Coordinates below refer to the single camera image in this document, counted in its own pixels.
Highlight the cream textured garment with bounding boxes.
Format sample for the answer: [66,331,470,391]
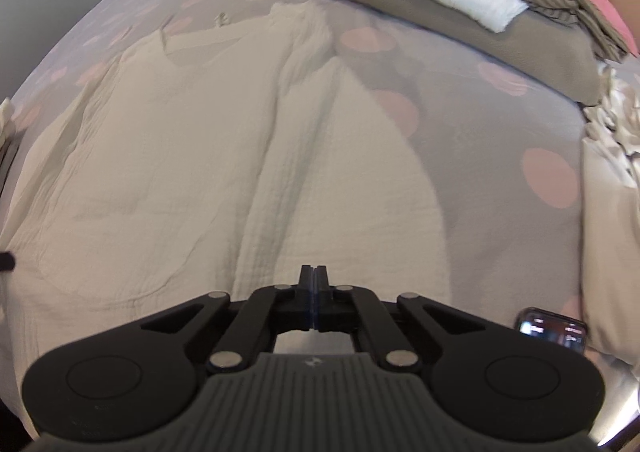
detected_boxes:
[0,0,453,438]

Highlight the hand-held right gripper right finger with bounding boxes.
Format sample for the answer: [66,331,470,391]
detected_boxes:
[313,265,487,374]

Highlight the grey bed sheet pink dots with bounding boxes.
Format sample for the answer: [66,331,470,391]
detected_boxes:
[10,0,591,333]

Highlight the crumpled cream cloth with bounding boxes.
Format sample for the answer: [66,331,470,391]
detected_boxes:
[580,60,640,363]

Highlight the black smartphone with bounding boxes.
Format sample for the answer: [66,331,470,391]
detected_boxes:
[516,307,588,353]

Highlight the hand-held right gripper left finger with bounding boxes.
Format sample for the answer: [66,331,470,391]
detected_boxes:
[141,265,314,374]

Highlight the taupe folded cloth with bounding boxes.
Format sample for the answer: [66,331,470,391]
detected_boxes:
[289,0,605,106]

